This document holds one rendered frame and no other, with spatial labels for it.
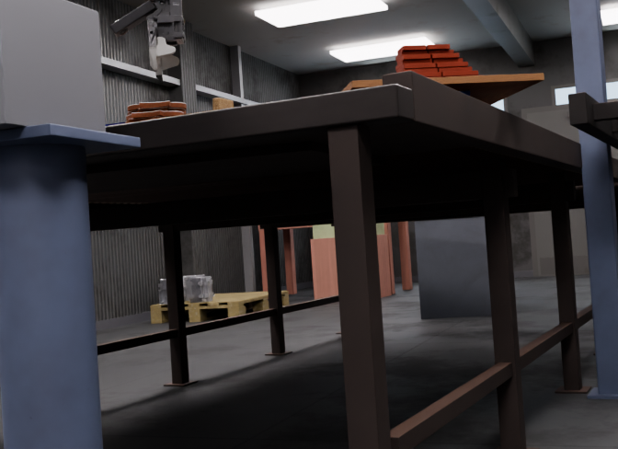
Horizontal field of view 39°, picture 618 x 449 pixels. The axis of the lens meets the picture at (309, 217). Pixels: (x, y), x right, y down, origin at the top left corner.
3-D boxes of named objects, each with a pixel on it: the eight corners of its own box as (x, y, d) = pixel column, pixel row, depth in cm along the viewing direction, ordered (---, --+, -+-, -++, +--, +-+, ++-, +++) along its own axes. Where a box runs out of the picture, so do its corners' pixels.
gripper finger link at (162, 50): (175, 60, 195) (175, 32, 201) (148, 61, 195) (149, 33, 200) (176, 70, 198) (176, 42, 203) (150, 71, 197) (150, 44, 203)
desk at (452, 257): (505, 299, 793) (498, 213, 795) (518, 314, 649) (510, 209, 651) (422, 304, 805) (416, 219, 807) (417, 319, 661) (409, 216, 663)
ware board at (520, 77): (544, 79, 222) (543, 73, 222) (352, 87, 215) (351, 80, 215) (478, 110, 271) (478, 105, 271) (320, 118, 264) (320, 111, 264)
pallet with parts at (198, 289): (213, 309, 912) (211, 271, 913) (295, 306, 878) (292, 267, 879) (144, 324, 787) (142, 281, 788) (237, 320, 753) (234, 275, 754)
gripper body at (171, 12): (183, 39, 201) (179, -13, 202) (145, 40, 201) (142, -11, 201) (185, 47, 209) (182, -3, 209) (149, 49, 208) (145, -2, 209)
